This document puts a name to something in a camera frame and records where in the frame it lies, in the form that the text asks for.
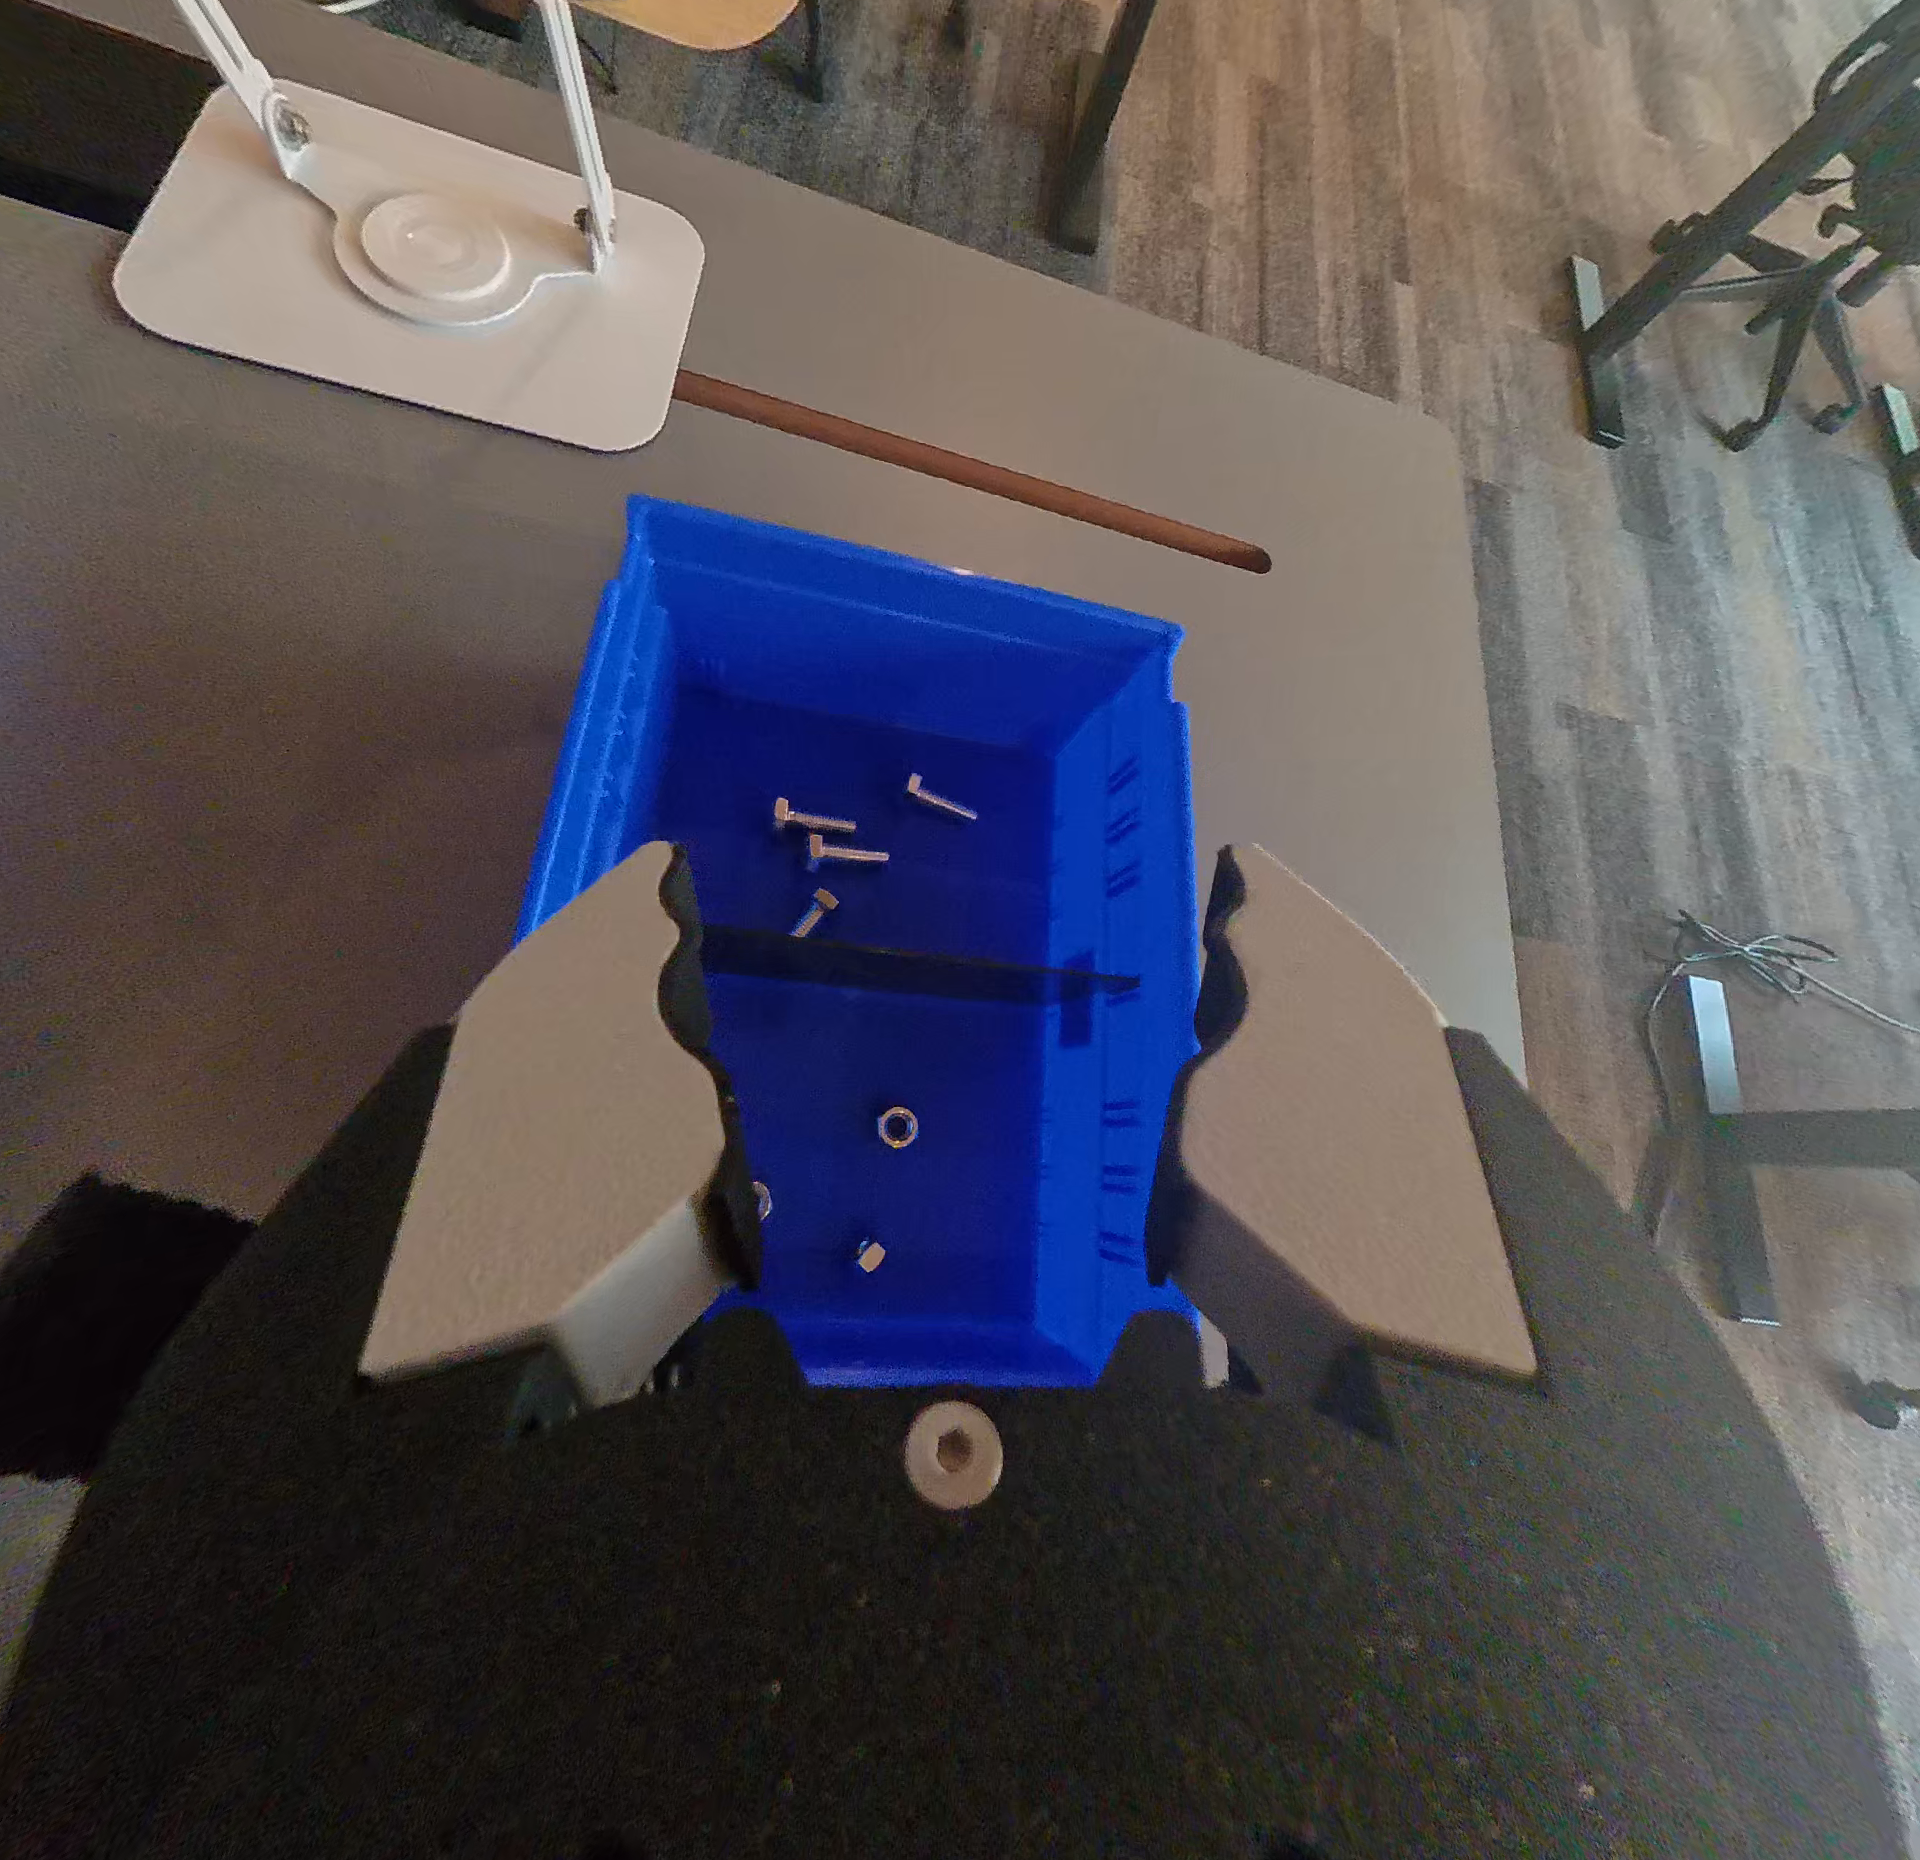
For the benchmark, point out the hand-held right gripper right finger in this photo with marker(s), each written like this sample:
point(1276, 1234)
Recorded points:
point(1350, 1141)

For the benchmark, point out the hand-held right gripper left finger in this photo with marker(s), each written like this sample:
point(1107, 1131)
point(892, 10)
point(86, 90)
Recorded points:
point(556, 1108)

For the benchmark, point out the blue plastic parts bin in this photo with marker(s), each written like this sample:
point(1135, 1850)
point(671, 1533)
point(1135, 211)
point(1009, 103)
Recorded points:
point(962, 691)

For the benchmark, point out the silver hex bolt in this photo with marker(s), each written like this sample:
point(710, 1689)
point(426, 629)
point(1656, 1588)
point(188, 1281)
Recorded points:
point(814, 816)
point(942, 797)
point(816, 911)
point(845, 849)

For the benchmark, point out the black desk foot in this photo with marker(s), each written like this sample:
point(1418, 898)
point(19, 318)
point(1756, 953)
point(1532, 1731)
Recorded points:
point(1726, 1141)

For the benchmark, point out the black desk leg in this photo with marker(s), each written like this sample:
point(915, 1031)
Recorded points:
point(1116, 90)

